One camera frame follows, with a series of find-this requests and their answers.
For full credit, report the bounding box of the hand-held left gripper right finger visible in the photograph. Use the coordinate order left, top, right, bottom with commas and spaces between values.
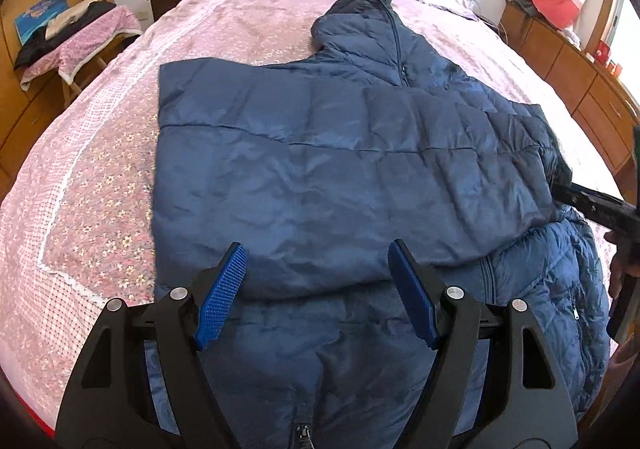
387, 238, 580, 449

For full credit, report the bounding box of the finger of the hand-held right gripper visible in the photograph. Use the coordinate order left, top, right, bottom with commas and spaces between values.
551, 181, 640, 236

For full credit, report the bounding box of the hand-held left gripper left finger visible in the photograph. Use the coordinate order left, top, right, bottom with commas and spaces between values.
54, 240, 248, 449

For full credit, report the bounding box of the navy blue puffer jacket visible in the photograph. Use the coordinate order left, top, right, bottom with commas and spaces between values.
150, 0, 613, 449

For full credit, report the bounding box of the low wooden cabinet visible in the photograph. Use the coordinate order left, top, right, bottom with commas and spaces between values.
500, 0, 640, 190

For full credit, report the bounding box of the bed with pink floral bedspread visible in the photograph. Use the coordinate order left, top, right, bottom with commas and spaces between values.
0, 0, 621, 430

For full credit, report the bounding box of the small table with pink cloth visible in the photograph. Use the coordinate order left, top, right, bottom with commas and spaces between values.
20, 6, 144, 107

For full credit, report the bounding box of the black clothing pile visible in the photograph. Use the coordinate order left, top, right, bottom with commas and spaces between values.
14, 0, 117, 70

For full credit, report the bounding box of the beige folded cloth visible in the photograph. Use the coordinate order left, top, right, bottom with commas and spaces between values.
45, 0, 99, 40

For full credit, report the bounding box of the blue picture board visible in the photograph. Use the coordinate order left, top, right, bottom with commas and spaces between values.
15, 0, 69, 46

